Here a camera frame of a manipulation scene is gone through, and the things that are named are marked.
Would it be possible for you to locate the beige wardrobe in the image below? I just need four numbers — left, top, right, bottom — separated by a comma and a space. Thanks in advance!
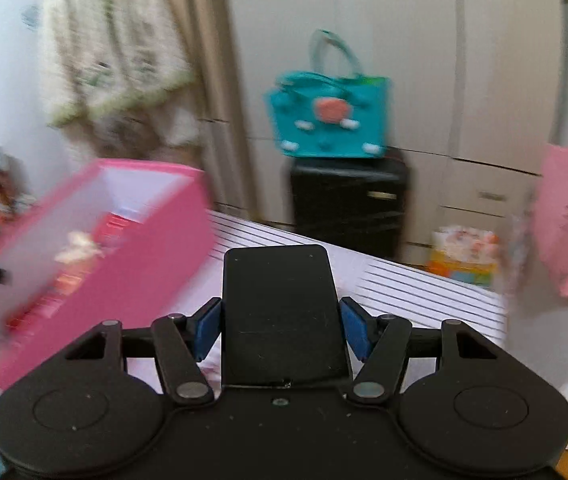
224, 0, 565, 266

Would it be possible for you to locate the white striped bed sheet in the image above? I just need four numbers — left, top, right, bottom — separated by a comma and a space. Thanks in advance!
0, 210, 507, 396

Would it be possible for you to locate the clear plastic bag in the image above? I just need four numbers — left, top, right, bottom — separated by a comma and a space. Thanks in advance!
506, 205, 537, 293

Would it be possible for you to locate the colourful printed carton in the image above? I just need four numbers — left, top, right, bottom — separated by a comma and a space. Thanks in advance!
426, 225, 500, 288

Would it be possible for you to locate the white fluffy robe green trim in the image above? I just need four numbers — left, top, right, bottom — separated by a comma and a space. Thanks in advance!
38, 0, 202, 148

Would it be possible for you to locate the black suitcase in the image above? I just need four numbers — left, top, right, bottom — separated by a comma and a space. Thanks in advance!
289, 147, 409, 261

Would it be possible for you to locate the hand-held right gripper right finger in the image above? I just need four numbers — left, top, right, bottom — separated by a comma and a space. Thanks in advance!
339, 296, 497, 404

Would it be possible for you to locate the pink cardboard box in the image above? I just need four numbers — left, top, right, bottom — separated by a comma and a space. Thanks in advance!
0, 157, 217, 391

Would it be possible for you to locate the beige tall cabinet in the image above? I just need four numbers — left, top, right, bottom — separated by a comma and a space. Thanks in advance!
184, 0, 255, 216

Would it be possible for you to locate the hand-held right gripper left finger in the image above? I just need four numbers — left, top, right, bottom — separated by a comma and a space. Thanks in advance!
66, 297, 225, 406

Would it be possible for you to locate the teal felt tote bag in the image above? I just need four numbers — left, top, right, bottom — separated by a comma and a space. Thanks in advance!
264, 30, 392, 160

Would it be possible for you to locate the beige hair claw clip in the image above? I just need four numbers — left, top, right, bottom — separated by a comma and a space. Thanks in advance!
54, 230, 104, 263

